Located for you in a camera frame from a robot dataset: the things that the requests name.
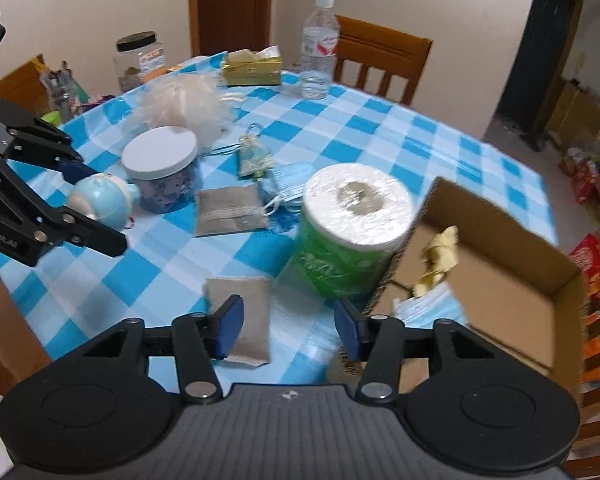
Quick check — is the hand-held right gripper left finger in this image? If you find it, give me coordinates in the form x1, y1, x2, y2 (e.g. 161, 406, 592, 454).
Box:
50, 295, 244, 403

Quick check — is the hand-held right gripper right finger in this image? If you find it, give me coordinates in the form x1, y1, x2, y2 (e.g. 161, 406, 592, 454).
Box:
334, 299, 528, 404

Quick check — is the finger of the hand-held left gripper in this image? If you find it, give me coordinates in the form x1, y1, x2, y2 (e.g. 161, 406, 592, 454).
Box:
0, 157, 128, 258
0, 99, 88, 186

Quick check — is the blue and white round toy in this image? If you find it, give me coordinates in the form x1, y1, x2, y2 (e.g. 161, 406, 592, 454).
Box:
65, 172, 141, 231

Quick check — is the blue face mask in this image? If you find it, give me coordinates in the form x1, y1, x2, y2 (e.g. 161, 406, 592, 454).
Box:
262, 162, 313, 223
392, 287, 471, 328

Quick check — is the beige mesh bath pouf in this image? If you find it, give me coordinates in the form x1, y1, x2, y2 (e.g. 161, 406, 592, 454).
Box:
132, 74, 233, 151

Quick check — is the brown cardboard box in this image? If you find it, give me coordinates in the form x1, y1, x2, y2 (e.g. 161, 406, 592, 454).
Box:
330, 176, 588, 401

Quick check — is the blue floral sachet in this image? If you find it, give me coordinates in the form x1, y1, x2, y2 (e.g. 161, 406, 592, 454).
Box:
237, 127, 276, 181

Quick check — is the blue white checkered tablecloth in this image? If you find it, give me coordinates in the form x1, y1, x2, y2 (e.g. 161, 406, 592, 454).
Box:
0, 52, 563, 386

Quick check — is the pen holder with pens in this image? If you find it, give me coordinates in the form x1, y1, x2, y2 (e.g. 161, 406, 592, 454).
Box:
40, 62, 88, 123

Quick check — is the green wrapped toilet paper roll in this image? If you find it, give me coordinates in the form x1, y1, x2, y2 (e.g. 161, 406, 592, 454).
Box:
287, 164, 415, 301

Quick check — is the clear jar with white lid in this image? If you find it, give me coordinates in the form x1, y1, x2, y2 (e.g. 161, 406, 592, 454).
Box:
121, 127, 203, 213

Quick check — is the clear jar with black lid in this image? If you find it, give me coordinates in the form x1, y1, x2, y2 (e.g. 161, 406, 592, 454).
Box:
112, 31, 168, 93

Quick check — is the yellow-green tissue pack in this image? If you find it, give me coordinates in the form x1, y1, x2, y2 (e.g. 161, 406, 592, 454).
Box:
221, 46, 284, 88

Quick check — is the brown wooden door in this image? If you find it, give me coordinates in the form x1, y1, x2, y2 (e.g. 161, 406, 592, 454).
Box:
187, 0, 276, 58

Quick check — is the clear plastic water bottle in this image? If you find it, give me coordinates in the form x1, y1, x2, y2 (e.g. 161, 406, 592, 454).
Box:
300, 0, 341, 101

